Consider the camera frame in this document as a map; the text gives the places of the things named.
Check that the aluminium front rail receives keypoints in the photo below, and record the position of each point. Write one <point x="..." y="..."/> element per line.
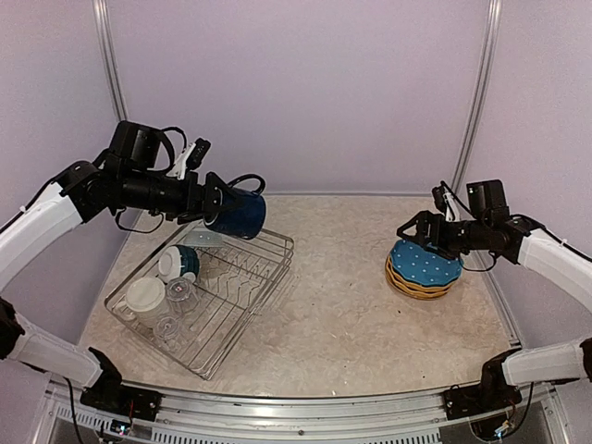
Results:
<point x="183" y="416"/>

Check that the blue dotted plate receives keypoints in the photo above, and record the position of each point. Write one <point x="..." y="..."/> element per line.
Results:
<point x="418" y="266"/>

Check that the dark teal striped bowl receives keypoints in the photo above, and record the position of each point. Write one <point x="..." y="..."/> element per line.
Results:
<point x="179" y="261"/>

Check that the dark blue mug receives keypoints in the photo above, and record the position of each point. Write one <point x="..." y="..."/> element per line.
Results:
<point x="246" y="220"/>

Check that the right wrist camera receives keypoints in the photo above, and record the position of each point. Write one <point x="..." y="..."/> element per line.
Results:
<point x="445" y="202"/>

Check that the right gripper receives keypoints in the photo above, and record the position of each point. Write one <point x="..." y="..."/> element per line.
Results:
<point x="437" y="240"/>

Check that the right aluminium post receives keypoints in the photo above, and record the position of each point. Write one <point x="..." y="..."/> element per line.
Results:
<point x="485" y="65"/>

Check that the clear glass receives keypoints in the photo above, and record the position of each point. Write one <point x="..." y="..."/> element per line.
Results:
<point x="168" y="331"/>
<point x="181" y="296"/>

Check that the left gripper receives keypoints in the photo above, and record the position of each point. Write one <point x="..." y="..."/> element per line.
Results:
<point x="192" y="203"/>

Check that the wire dish rack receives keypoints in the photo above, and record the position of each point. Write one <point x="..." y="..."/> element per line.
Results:
<point x="234" y="285"/>

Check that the white cup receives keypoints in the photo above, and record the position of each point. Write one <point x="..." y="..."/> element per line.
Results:
<point x="144" y="301"/>

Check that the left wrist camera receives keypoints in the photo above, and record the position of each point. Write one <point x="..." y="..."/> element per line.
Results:
<point x="189" y="159"/>

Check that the left aluminium post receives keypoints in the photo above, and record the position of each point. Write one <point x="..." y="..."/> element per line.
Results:
<point x="108" y="54"/>

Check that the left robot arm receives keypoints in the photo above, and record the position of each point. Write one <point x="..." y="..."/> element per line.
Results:
<point x="140" y="170"/>

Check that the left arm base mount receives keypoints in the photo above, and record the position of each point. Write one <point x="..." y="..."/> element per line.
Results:
<point x="132" y="402"/>

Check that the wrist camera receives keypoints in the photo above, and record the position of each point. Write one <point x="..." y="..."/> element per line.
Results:
<point x="445" y="202"/>
<point x="189" y="159"/>

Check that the light striped bowl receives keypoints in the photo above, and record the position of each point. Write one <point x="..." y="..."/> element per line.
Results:
<point x="202" y="238"/>

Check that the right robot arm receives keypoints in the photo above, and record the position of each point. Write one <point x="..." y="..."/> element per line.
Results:
<point x="540" y="285"/>

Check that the yellow dotted plate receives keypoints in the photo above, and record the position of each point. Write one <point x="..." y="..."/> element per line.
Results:
<point x="391" y="280"/>
<point x="412" y="285"/>

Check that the aluminium post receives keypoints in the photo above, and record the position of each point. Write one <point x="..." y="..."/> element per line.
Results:
<point x="108" y="54"/>
<point x="485" y="65"/>

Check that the cream bird plate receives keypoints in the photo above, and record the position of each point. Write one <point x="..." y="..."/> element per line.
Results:
<point x="420" y="295"/>

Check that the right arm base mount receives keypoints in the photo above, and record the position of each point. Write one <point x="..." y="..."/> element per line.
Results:
<point x="461" y="402"/>

